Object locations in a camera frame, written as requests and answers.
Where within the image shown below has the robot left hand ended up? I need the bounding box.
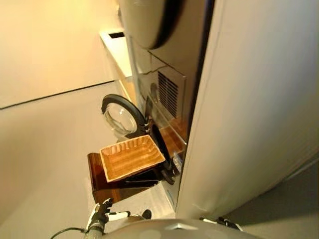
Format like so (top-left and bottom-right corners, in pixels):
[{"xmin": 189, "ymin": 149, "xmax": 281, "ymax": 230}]
[{"xmin": 85, "ymin": 197, "xmax": 131, "ymax": 231}]

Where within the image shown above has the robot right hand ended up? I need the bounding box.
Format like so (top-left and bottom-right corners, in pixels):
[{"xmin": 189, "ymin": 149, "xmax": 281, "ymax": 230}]
[{"xmin": 199, "ymin": 216, "xmax": 244, "ymax": 232}]

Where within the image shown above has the grey robot torso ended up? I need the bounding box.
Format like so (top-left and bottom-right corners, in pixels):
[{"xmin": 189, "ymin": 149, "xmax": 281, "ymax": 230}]
[{"xmin": 101, "ymin": 218, "xmax": 264, "ymax": 239}]

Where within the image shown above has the shallow wicker laundry basket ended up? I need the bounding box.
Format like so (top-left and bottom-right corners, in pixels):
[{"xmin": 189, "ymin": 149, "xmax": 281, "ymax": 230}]
[{"xmin": 99, "ymin": 134, "xmax": 166, "ymax": 184}]

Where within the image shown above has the round glass washer door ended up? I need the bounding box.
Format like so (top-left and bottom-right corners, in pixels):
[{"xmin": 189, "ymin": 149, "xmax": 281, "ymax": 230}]
[{"xmin": 101, "ymin": 93, "xmax": 148, "ymax": 139}]

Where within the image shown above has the white vertical pillar panel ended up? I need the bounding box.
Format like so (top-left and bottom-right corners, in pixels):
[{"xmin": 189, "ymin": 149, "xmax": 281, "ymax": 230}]
[{"xmin": 124, "ymin": 24, "xmax": 143, "ymax": 111}]

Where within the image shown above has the white counter cabinet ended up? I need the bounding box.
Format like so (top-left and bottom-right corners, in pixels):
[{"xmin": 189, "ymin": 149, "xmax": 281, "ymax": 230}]
[{"xmin": 99, "ymin": 28, "xmax": 137, "ymax": 101}]

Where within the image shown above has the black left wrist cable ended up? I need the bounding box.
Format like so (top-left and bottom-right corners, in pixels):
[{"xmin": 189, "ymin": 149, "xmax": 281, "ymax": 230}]
[{"xmin": 49, "ymin": 227, "xmax": 87, "ymax": 239}]

